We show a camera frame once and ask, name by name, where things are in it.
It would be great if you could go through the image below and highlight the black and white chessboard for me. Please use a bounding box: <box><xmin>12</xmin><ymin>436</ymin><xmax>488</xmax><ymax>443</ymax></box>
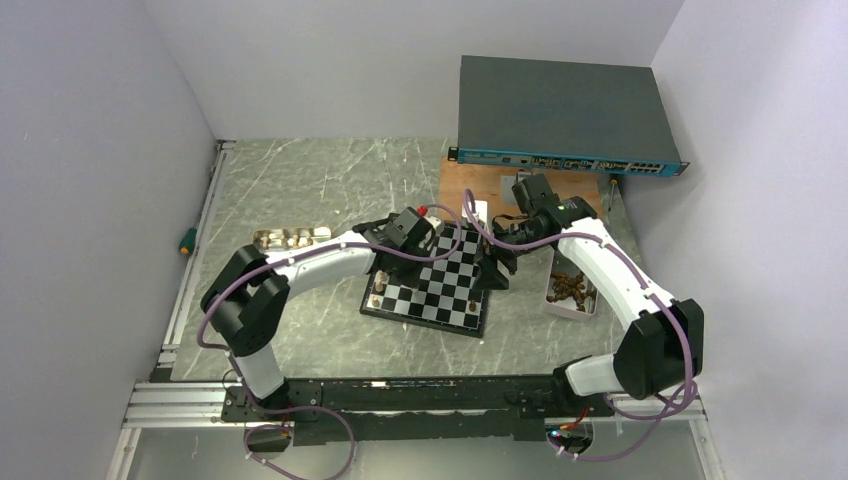
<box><xmin>359</xmin><ymin>228</ymin><xmax>490</xmax><ymax>338</ymax></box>

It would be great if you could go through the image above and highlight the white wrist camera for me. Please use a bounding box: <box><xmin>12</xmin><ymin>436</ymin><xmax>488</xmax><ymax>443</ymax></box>
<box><xmin>416</xmin><ymin>205</ymin><xmax>444</xmax><ymax>236</ymax></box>
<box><xmin>463</xmin><ymin>200</ymin><xmax>491</xmax><ymax>232</ymax></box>

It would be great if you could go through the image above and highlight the metal bracket with knob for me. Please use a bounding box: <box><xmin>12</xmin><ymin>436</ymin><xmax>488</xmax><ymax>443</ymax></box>
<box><xmin>501</xmin><ymin>169</ymin><xmax>532</xmax><ymax>205</ymax></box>

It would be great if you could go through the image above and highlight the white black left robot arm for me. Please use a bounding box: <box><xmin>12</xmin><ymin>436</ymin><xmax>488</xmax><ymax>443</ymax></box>
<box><xmin>200</xmin><ymin>207</ymin><xmax>443</xmax><ymax>420</ymax></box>

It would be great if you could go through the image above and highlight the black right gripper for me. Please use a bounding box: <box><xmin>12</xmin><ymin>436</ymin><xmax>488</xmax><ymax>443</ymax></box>
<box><xmin>472</xmin><ymin>219</ymin><xmax>548</xmax><ymax>291</ymax></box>

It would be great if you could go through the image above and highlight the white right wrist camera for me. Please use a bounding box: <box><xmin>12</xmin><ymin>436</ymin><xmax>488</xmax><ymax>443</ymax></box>
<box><xmin>463</xmin><ymin>200</ymin><xmax>491</xmax><ymax>232</ymax></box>

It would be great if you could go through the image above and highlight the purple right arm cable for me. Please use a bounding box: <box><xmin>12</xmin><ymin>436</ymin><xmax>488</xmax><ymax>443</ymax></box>
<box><xmin>462</xmin><ymin>189</ymin><xmax>698</xmax><ymax>463</ymax></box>

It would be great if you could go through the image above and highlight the gold metal tin tray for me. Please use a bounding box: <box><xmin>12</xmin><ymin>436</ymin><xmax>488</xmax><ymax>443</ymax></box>
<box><xmin>252</xmin><ymin>227</ymin><xmax>332</xmax><ymax>252</ymax></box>

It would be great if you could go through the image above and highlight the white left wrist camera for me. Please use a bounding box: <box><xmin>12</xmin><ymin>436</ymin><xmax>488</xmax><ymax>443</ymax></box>
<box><xmin>416</xmin><ymin>205</ymin><xmax>444</xmax><ymax>236</ymax></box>

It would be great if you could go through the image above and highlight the green orange screwdriver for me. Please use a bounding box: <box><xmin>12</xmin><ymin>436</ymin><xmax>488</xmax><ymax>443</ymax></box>
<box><xmin>178</xmin><ymin>227</ymin><xmax>198</xmax><ymax>255</ymax></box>

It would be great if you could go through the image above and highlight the wooden board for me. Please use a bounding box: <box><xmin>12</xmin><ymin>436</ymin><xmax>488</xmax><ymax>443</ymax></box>
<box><xmin>437</xmin><ymin>158</ymin><xmax>606</xmax><ymax>219</ymax></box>

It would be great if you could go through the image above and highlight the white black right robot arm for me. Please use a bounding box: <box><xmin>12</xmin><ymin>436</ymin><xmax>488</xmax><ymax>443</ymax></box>
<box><xmin>462</xmin><ymin>175</ymin><xmax>704</xmax><ymax>415</ymax></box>

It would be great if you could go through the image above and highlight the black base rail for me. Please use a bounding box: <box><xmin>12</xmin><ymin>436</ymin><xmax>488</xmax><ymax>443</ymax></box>
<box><xmin>221</xmin><ymin>374</ymin><xmax>612</xmax><ymax>446</ymax></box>

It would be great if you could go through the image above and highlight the aluminium frame rail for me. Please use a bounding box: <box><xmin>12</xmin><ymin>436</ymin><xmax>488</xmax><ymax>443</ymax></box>
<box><xmin>106</xmin><ymin>140</ymin><xmax>236</xmax><ymax>479</ymax></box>

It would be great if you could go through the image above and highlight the blue grey network switch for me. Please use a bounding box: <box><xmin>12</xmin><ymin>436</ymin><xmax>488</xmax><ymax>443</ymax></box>
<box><xmin>447</xmin><ymin>55</ymin><xmax>688</xmax><ymax>178</ymax></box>

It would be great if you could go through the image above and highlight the pink plastic tray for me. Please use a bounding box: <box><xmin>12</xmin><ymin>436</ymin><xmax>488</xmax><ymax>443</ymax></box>
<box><xmin>542</xmin><ymin>253</ymin><xmax>599</xmax><ymax>321</ymax></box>

